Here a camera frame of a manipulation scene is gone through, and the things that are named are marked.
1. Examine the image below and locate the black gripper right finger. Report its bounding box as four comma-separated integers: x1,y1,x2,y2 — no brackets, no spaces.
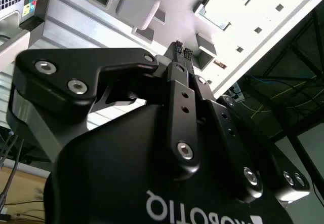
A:
183,48,311,204

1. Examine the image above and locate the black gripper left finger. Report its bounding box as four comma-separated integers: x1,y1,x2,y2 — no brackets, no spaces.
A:
6,40,201,181

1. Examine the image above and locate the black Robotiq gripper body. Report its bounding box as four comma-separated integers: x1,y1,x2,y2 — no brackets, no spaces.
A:
43,104,302,224

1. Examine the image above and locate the silver square CPU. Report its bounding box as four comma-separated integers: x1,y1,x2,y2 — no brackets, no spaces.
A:
199,0,254,31

